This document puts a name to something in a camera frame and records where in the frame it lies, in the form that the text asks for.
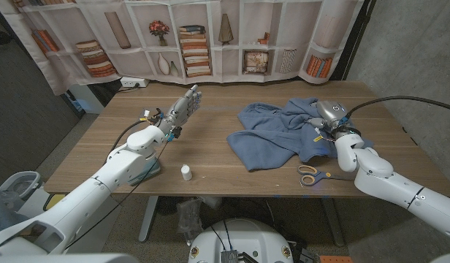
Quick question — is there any white power strip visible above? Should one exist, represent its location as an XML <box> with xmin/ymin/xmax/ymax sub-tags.
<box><xmin>120</xmin><ymin>76</ymin><xmax>150</xmax><ymax>88</ymax></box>

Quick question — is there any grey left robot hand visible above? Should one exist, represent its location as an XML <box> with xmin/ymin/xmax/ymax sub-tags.
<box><xmin>157</xmin><ymin>84</ymin><xmax>203</xmax><ymax>137</ymax></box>

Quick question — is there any orange box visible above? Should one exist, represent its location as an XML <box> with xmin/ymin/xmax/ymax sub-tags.
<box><xmin>319</xmin><ymin>255</ymin><xmax>354</xmax><ymax>263</ymax></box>

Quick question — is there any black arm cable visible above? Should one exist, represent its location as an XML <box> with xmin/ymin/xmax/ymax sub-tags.
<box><xmin>110</xmin><ymin>118</ymin><xmax>161</xmax><ymax>154</ymax></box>
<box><xmin>345</xmin><ymin>95</ymin><xmax>450</xmax><ymax>120</ymax></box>

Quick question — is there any grey scissors tan handle lining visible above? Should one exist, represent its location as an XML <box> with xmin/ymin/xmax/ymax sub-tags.
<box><xmin>297</xmin><ymin>164</ymin><xmax>354</xmax><ymax>187</ymax></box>

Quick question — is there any person leg in jeans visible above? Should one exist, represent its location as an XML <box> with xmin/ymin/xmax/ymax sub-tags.
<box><xmin>0</xmin><ymin>189</ymin><xmax>28</xmax><ymax>237</ymax></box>

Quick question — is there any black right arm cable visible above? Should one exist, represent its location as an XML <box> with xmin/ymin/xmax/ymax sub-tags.
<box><xmin>345</xmin><ymin>95</ymin><xmax>450</xmax><ymax>120</ymax></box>

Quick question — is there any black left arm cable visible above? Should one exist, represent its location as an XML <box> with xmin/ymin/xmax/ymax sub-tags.
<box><xmin>110</xmin><ymin>118</ymin><xmax>161</xmax><ymax>154</ymax></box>

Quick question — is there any clear plastic bag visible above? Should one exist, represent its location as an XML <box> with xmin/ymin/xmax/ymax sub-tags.
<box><xmin>175</xmin><ymin>199</ymin><xmax>204</xmax><ymax>235</ymax></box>

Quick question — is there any grey table leg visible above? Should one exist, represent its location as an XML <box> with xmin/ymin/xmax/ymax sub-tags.
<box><xmin>138</xmin><ymin>196</ymin><xmax>159</xmax><ymax>244</ymax></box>
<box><xmin>321</xmin><ymin>197</ymin><xmax>346</xmax><ymax>248</ymax></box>

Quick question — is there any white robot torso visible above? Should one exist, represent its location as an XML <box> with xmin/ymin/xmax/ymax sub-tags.
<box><xmin>0</xmin><ymin>254</ymin><xmax>139</xmax><ymax>263</ymax></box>

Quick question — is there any yellow black pad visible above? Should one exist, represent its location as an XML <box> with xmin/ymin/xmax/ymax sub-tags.
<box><xmin>43</xmin><ymin>193</ymin><xmax>67</xmax><ymax>212</ymax></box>

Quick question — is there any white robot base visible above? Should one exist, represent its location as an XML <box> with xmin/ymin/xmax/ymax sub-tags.
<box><xmin>187</xmin><ymin>218</ymin><xmax>294</xmax><ymax>263</ymax></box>

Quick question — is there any white cabinet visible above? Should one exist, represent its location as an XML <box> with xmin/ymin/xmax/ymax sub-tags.
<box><xmin>67</xmin><ymin>83</ymin><xmax>105</xmax><ymax>115</ymax></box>

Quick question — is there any small white bottle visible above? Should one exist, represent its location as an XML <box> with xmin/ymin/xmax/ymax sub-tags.
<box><xmin>180</xmin><ymin>164</ymin><xmax>194</xmax><ymax>182</ymax></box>

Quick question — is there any black backdrop stand pole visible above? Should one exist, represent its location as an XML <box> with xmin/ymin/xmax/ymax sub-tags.
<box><xmin>337</xmin><ymin>0</ymin><xmax>375</xmax><ymax>81</ymax></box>

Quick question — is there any white grey stool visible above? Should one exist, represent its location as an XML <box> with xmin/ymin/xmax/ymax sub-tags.
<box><xmin>0</xmin><ymin>170</ymin><xmax>42</xmax><ymax>202</ymax></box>

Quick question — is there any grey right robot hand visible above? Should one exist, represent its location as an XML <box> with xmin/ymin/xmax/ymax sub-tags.
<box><xmin>307</xmin><ymin>100</ymin><xmax>352</xmax><ymax>133</ymax></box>

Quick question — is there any printed bookshelf backdrop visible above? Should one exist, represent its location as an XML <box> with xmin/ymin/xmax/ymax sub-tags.
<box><xmin>1</xmin><ymin>0</ymin><xmax>365</xmax><ymax>96</ymax></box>

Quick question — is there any blue hoodie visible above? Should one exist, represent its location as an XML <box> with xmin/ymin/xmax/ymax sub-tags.
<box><xmin>226</xmin><ymin>96</ymin><xmax>374</xmax><ymax>172</ymax></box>

